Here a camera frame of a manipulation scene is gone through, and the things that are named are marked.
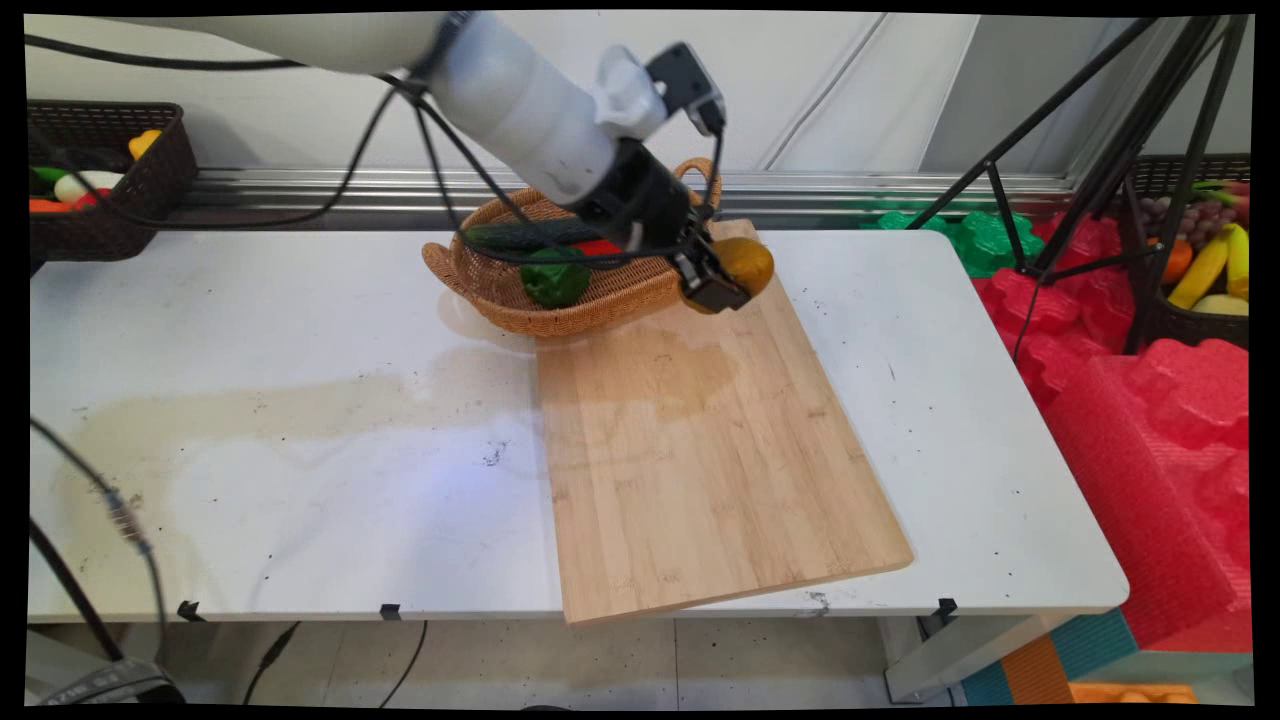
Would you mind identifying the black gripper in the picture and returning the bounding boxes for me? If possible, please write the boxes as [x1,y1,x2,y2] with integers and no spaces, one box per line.
[568,138,754,314]

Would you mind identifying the brown potato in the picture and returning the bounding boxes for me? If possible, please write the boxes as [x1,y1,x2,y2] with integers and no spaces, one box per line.
[683,236,776,315]

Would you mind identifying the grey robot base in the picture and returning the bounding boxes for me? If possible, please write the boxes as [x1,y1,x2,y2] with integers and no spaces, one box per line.
[25,655,187,706]

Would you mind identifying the green bell pepper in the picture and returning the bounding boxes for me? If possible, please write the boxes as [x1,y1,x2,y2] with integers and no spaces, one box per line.
[518,246,592,309]

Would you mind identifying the wooden cutting board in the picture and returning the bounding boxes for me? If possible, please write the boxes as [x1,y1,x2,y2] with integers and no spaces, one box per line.
[535,218,914,625]

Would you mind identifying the dark green cucumber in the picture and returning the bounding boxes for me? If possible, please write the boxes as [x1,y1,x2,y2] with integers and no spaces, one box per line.
[462,217,607,253]

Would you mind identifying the green foam mat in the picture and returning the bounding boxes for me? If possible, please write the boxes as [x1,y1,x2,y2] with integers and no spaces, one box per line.
[860,208,1046,279]

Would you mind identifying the black tripod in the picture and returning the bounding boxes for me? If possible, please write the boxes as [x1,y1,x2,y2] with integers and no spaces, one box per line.
[905,15,1251,358]

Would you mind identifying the white table leg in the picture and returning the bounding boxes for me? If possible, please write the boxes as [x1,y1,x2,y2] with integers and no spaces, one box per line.
[878,610,1079,703]

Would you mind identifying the red foam mat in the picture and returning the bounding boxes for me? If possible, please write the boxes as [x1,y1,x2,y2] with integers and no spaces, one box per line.
[972,212,1252,653]

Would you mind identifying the black basket with fruit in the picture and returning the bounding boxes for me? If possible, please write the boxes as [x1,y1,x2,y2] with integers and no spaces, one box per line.
[1125,153,1251,351]

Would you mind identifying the purple toy grapes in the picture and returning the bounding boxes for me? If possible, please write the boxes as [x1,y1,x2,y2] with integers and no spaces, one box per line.
[1140,195,1238,251]

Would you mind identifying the long yellow toy banana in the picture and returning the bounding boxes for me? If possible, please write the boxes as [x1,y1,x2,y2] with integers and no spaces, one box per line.
[1167,232,1229,310]

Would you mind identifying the blue and orange mat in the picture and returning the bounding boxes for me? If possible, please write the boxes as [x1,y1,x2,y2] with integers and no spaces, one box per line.
[960,607,1141,706]

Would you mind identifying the red and green toy chili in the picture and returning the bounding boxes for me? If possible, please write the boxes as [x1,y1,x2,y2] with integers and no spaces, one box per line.
[1190,178,1251,213]

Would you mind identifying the short yellow toy banana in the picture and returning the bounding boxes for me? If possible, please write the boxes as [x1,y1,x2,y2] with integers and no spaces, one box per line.
[1225,222,1251,301]

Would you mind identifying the orange foam piece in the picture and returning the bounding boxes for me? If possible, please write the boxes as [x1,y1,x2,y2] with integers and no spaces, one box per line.
[1068,682,1200,705]

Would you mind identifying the black basket with vegetables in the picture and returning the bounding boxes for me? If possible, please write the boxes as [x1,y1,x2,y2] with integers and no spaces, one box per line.
[28,100,197,263]

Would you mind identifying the white toy eggplant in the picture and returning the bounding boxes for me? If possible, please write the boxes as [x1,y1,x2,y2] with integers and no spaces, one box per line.
[54,170,125,204]

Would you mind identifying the wicker basket with handles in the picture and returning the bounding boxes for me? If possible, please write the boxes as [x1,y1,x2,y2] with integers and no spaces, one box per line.
[421,157,722,338]

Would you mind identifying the metal wall rail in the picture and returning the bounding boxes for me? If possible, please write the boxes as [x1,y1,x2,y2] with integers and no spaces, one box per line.
[160,167,1079,232]

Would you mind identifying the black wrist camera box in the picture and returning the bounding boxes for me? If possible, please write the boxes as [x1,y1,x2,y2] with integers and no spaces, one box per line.
[644,41,728,137]

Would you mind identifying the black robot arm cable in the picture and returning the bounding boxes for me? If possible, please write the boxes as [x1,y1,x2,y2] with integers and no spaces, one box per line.
[25,33,726,269]

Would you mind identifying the thin black hanging cable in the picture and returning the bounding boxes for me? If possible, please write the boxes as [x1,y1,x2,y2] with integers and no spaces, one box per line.
[378,620,429,709]

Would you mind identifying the black cable with plug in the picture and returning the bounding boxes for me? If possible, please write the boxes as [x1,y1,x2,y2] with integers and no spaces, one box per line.
[242,621,301,706]

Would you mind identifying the thin cable with metal connector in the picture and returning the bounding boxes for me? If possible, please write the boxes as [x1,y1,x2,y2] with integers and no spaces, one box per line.
[30,417,171,669]

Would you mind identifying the thick black cable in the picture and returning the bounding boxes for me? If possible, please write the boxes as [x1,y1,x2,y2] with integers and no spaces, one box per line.
[30,518,127,663]

